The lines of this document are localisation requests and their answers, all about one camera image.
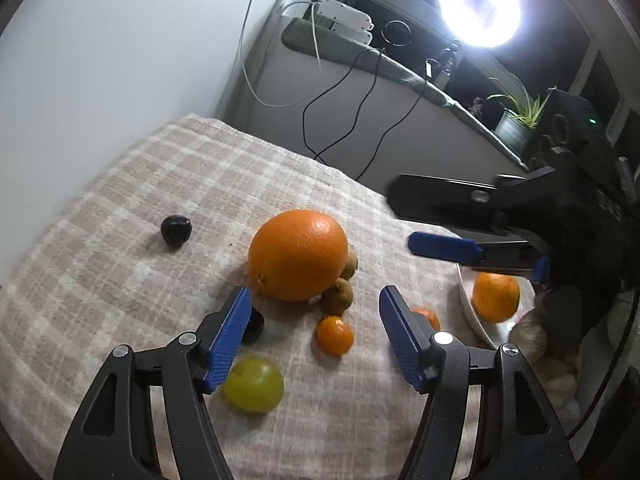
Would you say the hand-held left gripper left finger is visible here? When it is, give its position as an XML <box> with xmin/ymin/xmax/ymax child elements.
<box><xmin>52</xmin><ymin>286</ymin><xmax>252</xmax><ymax>480</ymax></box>

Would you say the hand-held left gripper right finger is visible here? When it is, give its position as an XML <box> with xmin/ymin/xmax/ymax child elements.
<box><xmin>378</xmin><ymin>285</ymin><xmax>583</xmax><ymax>480</ymax></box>

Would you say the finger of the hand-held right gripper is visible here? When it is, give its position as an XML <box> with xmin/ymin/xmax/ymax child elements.
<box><xmin>387</xmin><ymin>174</ymin><xmax>502</xmax><ymax>233</ymax></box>
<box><xmin>407</xmin><ymin>231</ymin><xmax>551</xmax><ymax>283</ymax></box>

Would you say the dark plum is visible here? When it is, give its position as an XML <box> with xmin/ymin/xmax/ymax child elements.
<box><xmin>160</xmin><ymin>214</ymin><xmax>193</xmax><ymax>248</ymax></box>
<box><xmin>241</xmin><ymin>308</ymin><xmax>265</xmax><ymax>345</ymax></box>

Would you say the small mandarin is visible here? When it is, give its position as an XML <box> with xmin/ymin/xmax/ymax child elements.
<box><xmin>315</xmin><ymin>315</ymin><xmax>355</xmax><ymax>357</ymax></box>
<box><xmin>411</xmin><ymin>307</ymin><xmax>441</xmax><ymax>332</ymax></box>

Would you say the green grape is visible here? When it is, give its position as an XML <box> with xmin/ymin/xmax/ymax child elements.
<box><xmin>223</xmin><ymin>356</ymin><xmax>285</xmax><ymax>414</ymax></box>

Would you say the brown kiwi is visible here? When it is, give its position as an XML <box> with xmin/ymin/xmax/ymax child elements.
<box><xmin>340</xmin><ymin>249</ymin><xmax>360</xmax><ymax>281</ymax></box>
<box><xmin>320</xmin><ymin>278</ymin><xmax>354</xmax><ymax>317</ymax></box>

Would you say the floral white plate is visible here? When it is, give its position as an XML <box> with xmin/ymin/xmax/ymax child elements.
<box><xmin>456</xmin><ymin>260</ymin><xmax>538</xmax><ymax>351</ymax></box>

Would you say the large orange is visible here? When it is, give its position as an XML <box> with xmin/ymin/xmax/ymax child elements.
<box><xmin>248</xmin><ymin>210</ymin><xmax>349</xmax><ymax>303</ymax></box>

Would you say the person's right forearm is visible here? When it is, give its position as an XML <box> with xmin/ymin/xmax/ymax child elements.
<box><xmin>509</xmin><ymin>305</ymin><xmax>593</xmax><ymax>423</ymax></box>

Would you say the medium orange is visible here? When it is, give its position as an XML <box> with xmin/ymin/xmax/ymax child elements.
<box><xmin>472</xmin><ymin>271</ymin><xmax>521</xmax><ymax>324</ymax></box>

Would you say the potted spider plant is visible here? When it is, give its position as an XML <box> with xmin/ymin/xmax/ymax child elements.
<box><xmin>486</xmin><ymin>77</ymin><xmax>557</xmax><ymax>154</ymax></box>

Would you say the checked tablecloth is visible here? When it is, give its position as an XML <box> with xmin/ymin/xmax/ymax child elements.
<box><xmin>0</xmin><ymin>114</ymin><xmax>506</xmax><ymax>480</ymax></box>

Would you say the grey-green windowsill cloth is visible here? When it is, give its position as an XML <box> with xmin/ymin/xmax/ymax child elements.
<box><xmin>281</xmin><ymin>17</ymin><xmax>531</xmax><ymax>171</ymax></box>

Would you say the black tripod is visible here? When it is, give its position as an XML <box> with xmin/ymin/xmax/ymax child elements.
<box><xmin>425</xmin><ymin>42</ymin><xmax>462</xmax><ymax>92</ymax></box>

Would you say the white power strip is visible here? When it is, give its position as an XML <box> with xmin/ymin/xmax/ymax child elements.
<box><xmin>316</xmin><ymin>0</ymin><xmax>376</xmax><ymax>31</ymax></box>
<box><xmin>332</xmin><ymin>23</ymin><xmax>374</xmax><ymax>46</ymax></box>

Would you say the black cable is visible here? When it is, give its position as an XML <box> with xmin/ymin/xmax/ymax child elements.
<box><xmin>352</xmin><ymin>80</ymin><xmax>432</xmax><ymax>182</ymax></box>
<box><xmin>302</xmin><ymin>49</ymin><xmax>387</xmax><ymax>162</ymax></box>

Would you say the black round ring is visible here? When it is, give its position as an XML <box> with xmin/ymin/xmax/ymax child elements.
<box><xmin>382</xmin><ymin>20</ymin><xmax>414</xmax><ymax>46</ymax></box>

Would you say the ring light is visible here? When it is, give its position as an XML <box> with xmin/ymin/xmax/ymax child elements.
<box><xmin>438</xmin><ymin>0</ymin><xmax>522</xmax><ymax>49</ymax></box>

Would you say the short white cable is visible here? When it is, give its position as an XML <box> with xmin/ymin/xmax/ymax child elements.
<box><xmin>281</xmin><ymin>2</ymin><xmax>322</xmax><ymax>69</ymax></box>

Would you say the long white cable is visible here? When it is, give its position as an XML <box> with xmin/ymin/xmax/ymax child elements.
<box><xmin>235</xmin><ymin>0</ymin><xmax>321</xmax><ymax>108</ymax></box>

